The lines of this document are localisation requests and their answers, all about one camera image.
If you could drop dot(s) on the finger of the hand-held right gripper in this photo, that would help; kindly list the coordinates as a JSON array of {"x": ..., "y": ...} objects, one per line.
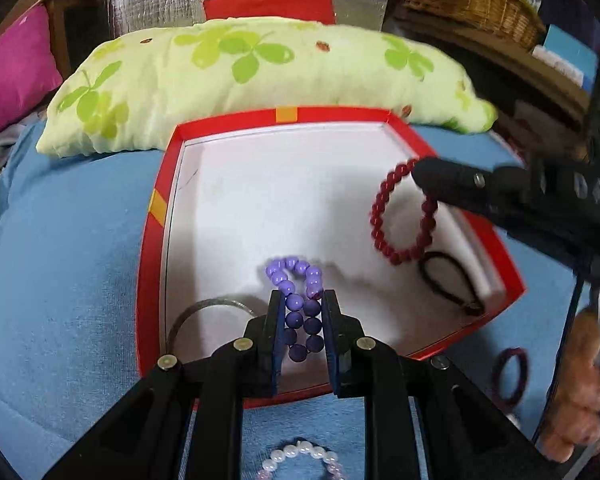
[{"x": 455, "y": 180}]

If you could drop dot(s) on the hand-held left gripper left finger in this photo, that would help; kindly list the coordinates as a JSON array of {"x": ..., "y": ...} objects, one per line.
[{"x": 278, "y": 340}]

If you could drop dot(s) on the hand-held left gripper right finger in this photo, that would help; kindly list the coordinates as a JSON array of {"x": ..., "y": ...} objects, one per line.
[{"x": 332, "y": 340}]

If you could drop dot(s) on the red shallow jewelry box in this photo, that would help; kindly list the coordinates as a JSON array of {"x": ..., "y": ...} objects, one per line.
[{"x": 152, "y": 270}]

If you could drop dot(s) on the person's right hand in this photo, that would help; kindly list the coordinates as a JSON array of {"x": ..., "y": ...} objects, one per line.
[{"x": 580, "y": 400}]

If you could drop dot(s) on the grey metal bangle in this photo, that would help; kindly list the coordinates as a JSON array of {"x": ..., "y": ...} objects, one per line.
[{"x": 215, "y": 301}]

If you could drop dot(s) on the wooden bench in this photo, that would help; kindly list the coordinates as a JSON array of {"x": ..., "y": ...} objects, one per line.
[{"x": 480, "y": 60}]

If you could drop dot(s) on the light blue cardboard box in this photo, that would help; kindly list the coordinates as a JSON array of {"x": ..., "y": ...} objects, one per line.
[{"x": 570, "y": 45}]

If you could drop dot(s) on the wicker basket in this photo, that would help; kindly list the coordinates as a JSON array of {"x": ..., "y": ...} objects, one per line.
[{"x": 480, "y": 0}]

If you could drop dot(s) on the blue blanket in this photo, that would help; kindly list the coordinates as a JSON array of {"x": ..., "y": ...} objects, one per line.
[{"x": 70, "y": 260}]

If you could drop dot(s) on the red cushion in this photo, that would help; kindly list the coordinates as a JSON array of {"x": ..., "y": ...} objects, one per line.
[{"x": 270, "y": 5}]

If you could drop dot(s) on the green floral pillow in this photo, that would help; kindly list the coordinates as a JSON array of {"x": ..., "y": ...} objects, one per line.
[{"x": 180, "y": 75}]

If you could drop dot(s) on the brown wooden panel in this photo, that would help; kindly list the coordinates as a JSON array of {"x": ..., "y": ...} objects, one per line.
[{"x": 60, "y": 35}]

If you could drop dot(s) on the magenta cushion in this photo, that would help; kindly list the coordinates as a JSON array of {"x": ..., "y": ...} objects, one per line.
[{"x": 15, "y": 70}]

